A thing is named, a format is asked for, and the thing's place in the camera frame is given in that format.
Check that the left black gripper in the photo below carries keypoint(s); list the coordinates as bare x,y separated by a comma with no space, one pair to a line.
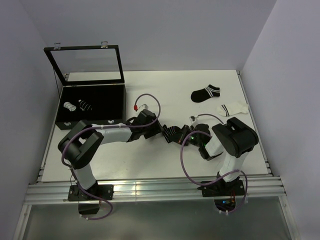
156,128

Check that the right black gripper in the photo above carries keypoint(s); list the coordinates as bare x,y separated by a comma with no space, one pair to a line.
186,129

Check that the black sock with purple stripes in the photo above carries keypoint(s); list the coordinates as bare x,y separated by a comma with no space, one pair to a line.
172,134

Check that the black white-striped sock white toe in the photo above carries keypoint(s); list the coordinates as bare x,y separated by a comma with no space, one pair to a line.
84,106

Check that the white sock black thin stripes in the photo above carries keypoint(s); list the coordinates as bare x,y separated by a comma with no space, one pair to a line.
69,106

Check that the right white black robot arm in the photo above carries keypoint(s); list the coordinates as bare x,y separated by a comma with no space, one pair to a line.
234,138

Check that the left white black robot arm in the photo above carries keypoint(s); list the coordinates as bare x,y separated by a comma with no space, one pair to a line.
79,146

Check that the black display case base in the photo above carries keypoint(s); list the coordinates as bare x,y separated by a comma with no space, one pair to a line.
108,102

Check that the black glass-panel case lid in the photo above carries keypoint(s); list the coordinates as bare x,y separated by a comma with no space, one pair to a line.
86,65

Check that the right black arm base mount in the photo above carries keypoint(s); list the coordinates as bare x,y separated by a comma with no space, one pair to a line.
222,192

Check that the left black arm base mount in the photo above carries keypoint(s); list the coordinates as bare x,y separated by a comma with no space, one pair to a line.
90,200

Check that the aluminium front frame rail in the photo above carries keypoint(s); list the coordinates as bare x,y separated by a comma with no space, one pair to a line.
46,193

